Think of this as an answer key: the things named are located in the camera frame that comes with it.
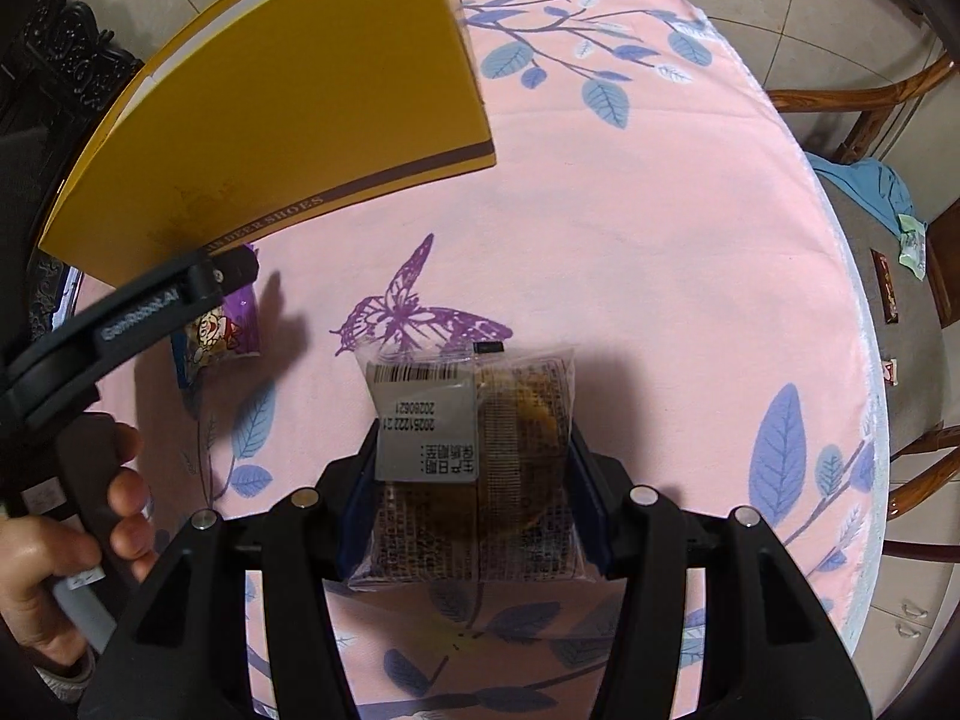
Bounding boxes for purple cartoon snack packet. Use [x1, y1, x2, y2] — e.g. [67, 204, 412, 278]
[171, 281, 262, 389]

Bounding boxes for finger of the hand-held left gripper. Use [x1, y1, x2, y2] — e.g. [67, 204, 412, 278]
[191, 243, 262, 294]

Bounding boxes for clear brown pastry packet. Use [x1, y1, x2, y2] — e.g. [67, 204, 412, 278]
[346, 341, 601, 587]

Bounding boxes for pink printed tablecloth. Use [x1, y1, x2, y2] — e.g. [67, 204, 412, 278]
[71, 0, 890, 720]

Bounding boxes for wooden armchair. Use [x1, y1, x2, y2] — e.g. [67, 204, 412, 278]
[765, 52, 960, 533]

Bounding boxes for dark carved wooden furniture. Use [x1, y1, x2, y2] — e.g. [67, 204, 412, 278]
[0, 0, 143, 316]

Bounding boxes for green white small packet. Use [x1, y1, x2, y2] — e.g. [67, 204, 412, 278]
[896, 214, 931, 282]

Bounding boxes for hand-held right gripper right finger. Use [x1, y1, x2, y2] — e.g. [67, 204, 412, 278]
[566, 424, 872, 720]

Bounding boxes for dark red candy bar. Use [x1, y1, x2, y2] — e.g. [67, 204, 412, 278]
[871, 249, 901, 322]

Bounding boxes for person's left hand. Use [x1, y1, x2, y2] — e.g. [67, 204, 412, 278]
[0, 424, 163, 685]

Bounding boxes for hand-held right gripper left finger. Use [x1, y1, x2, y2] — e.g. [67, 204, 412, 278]
[77, 422, 381, 720]

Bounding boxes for blue cloth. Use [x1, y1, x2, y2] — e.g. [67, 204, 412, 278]
[806, 154, 916, 222]

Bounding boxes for yellow cardboard box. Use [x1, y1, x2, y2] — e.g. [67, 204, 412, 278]
[36, 0, 497, 287]

